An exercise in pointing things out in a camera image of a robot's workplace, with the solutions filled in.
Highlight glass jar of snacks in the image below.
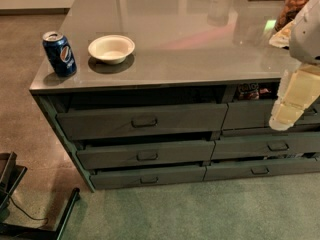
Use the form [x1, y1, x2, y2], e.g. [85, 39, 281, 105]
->
[274, 0, 309, 31]

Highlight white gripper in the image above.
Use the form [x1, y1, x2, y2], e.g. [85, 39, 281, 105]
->
[269, 64, 320, 131]

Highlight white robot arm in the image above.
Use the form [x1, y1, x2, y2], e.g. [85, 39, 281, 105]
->
[269, 0, 320, 131]

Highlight blue Pepsi soda can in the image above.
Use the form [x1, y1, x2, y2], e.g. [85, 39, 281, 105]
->
[42, 31, 77, 77]

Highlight black cable on floor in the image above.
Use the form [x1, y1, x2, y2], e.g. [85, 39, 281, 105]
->
[9, 196, 50, 222]

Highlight black chair base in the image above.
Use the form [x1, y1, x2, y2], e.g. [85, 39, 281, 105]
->
[0, 152, 81, 240]

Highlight snack bags in drawer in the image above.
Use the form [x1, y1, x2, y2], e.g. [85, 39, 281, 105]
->
[235, 83, 279, 100]

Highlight grey drawer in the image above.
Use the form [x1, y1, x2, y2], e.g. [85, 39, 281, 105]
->
[90, 165, 206, 190]
[212, 132, 320, 160]
[222, 99, 320, 130]
[77, 140, 215, 170]
[56, 103, 227, 140]
[204, 158, 320, 181]

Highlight white paper bowl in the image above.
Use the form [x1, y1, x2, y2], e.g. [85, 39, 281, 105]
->
[88, 35, 135, 65]

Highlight grey drawer cabinet counter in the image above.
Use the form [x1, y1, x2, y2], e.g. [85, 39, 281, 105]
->
[30, 0, 320, 190]

